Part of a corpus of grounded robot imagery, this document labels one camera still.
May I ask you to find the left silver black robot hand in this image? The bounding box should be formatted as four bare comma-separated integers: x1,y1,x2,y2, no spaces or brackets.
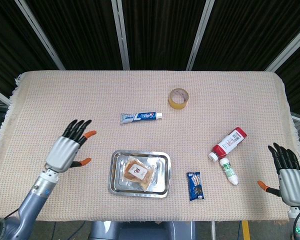
45,119,98,174

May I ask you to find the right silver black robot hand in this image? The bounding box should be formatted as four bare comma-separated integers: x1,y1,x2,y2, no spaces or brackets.
257,142,300,207

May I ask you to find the bread with white label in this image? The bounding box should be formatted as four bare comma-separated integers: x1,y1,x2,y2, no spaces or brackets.
123,156,157,193

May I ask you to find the rectangular stainless steel tray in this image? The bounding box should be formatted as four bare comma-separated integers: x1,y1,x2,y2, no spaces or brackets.
107,149,172,198

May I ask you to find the small white green bottle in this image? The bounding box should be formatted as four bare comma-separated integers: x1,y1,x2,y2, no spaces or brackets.
219,157,240,186

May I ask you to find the beige woven tablecloth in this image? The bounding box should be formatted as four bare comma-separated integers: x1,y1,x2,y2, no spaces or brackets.
0,70,300,223

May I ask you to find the red bottle with white cap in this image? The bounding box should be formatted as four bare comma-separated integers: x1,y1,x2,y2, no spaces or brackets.
208,126,248,162

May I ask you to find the blue white toothpaste tube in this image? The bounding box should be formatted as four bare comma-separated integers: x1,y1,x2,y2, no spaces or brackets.
119,111,163,125

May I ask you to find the blue cookie snack pack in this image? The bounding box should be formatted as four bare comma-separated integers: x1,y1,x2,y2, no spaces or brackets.
186,171,205,202

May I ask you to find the grey-blue robot torso base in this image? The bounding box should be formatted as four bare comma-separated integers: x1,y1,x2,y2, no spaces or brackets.
89,221,196,240

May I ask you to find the yellow packing tape roll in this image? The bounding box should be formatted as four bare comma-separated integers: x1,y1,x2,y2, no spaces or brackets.
168,87,190,110

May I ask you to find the dark pleated backdrop curtain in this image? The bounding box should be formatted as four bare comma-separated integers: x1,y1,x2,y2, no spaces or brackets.
0,0,300,118

